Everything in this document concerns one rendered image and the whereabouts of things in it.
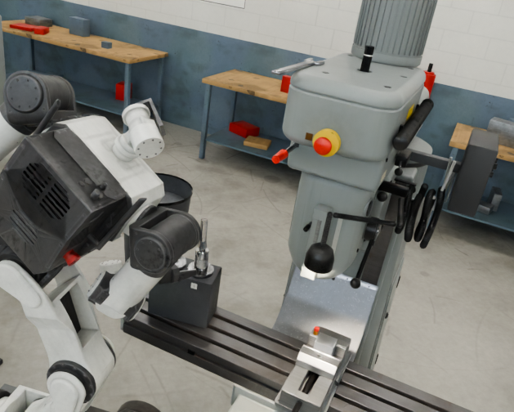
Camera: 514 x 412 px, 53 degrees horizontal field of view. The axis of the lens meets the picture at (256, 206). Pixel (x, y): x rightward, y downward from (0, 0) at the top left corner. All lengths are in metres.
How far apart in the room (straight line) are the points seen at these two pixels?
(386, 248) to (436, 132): 3.86
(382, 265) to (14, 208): 1.26
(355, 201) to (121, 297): 0.63
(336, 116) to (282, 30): 4.80
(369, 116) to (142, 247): 0.55
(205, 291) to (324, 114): 0.83
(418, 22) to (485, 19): 4.02
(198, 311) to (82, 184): 0.86
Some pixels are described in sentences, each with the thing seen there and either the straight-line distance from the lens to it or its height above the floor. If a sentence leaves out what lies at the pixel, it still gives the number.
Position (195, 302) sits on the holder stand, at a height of 1.03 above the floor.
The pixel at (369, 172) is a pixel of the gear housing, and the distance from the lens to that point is 1.26.
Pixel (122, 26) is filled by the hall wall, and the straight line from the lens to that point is 6.99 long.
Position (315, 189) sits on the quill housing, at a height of 1.58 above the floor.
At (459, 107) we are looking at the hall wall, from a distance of 5.60.
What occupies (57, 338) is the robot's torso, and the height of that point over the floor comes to 1.13.
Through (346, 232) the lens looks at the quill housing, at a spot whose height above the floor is 1.49.
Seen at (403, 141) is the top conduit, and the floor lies 1.80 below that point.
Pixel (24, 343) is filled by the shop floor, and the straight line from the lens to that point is 3.23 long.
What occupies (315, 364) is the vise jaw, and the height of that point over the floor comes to 1.02.
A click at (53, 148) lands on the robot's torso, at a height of 1.71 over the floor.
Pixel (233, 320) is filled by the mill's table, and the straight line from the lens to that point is 1.90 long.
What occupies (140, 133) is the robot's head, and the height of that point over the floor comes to 1.74.
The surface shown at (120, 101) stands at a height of 0.23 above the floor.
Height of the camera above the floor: 2.11
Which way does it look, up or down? 26 degrees down
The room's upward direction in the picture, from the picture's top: 9 degrees clockwise
